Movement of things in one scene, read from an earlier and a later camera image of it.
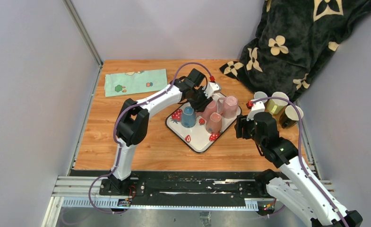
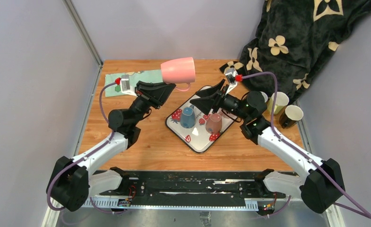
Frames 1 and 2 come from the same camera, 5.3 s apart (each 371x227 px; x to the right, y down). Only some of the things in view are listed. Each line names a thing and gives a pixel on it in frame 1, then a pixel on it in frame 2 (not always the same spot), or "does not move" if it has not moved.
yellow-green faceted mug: (276, 106) does not move
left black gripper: (198, 99) to (148, 97)
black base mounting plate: (185, 189) does not move
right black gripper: (242, 124) to (212, 98)
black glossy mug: (289, 116) does not move
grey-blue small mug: (259, 94) does not move
